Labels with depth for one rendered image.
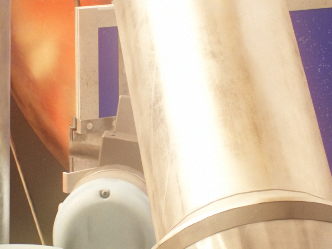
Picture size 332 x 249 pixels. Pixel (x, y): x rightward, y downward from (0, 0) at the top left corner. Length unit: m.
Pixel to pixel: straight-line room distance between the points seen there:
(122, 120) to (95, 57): 0.19
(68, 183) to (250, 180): 0.97
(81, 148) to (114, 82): 0.24
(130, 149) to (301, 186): 0.74
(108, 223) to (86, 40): 0.45
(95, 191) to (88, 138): 0.46
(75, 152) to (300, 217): 0.80
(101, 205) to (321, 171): 0.53
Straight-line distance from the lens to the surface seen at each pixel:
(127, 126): 1.86
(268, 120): 1.11
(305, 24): 2.16
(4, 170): 1.56
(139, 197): 1.63
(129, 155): 1.82
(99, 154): 1.82
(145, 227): 1.62
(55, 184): 3.20
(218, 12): 1.17
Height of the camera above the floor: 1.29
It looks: 13 degrees down
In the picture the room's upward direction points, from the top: straight up
